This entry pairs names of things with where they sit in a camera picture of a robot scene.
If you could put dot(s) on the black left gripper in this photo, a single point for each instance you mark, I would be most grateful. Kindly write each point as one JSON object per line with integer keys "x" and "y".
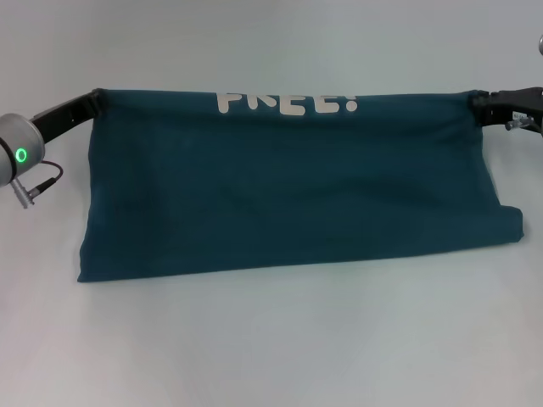
{"x": 63, "y": 116}

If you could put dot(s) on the teal blue shirt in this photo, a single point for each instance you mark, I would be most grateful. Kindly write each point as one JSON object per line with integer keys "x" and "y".
{"x": 297, "y": 191}

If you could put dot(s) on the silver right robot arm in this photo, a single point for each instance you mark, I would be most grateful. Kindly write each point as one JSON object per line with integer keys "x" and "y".
{"x": 541, "y": 45}

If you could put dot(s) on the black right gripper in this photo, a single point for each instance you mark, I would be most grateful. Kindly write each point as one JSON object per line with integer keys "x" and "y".
{"x": 515, "y": 106}

